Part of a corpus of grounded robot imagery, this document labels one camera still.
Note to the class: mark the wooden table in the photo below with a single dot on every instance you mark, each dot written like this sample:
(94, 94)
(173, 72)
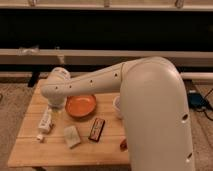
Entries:
(29, 152)

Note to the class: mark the white sponge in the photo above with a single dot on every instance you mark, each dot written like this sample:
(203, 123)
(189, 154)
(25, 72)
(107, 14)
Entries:
(71, 136)

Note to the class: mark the white tube with cap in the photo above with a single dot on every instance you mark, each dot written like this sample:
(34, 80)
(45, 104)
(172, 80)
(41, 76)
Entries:
(45, 125)

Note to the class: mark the blue box on floor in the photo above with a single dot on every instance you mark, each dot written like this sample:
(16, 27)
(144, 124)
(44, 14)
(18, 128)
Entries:
(195, 100)

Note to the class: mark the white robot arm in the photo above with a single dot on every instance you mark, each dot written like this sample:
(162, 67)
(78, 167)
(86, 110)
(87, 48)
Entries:
(153, 104)

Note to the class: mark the orange bowl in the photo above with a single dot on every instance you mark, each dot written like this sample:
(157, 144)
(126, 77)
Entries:
(80, 106)

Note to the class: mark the dark chocolate bar package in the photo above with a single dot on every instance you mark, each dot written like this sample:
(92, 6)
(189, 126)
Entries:
(96, 129)

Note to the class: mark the white paper cup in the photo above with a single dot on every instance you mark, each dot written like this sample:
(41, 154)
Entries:
(116, 106)

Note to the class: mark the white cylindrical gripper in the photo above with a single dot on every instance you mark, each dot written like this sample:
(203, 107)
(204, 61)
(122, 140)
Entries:
(56, 103)

